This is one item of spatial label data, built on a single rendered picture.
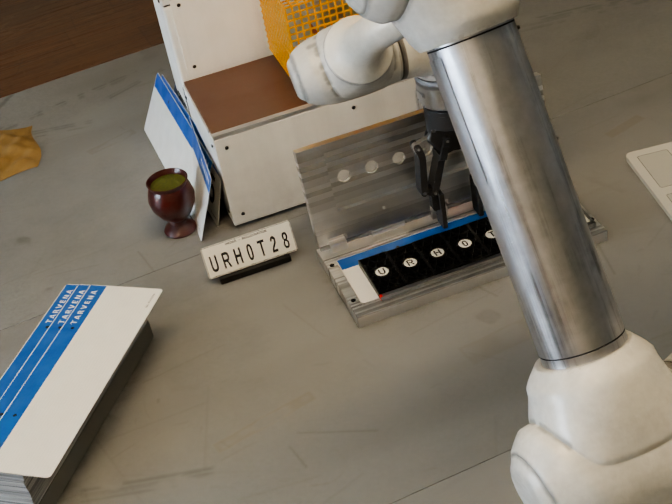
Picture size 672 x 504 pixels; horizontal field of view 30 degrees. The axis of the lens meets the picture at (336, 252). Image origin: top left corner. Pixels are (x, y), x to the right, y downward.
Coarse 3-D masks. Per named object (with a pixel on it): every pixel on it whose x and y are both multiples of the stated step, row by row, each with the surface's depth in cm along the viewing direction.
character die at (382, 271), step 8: (376, 256) 208; (384, 256) 208; (360, 264) 206; (368, 264) 207; (376, 264) 206; (384, 264) 206; (392, 264) 205; (368, 272) 205; (376, 272) 204; (384, 272) 204; (392, 272) 205; (368, 280) 204; (376, 280) 203; (384, 280) 202; (392, 280) 202; (400, 280) 202; (376, 288) 201; (384, 288) 201; (392, 288) 200
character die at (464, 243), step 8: (464, 224) 211; (448, 232) 210; (456, 232) 210; (464, 232) 209; (472, 232) 209; (448, 240) 208; (456, 240) 208; (464, 240) 207; (472, 240) 207; (456, 248) 206; (464, 248) 206; (472, 248) 205; (480, 248) 206; (464, 256) 204; (472, 256) 204; (480, 256) 203; (488, 256) 203; (464, 264) 202
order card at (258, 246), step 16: (288, 224) 215; (240, 240) 213; (256, 240) 214; (272, 240) 215; (288, 240) 215; (208, 256) 212; (224, 256) 213; (240, 256) 214; (256, 256) 214; (272, 256) 215; (208, 272) 213; (224, 272) 213
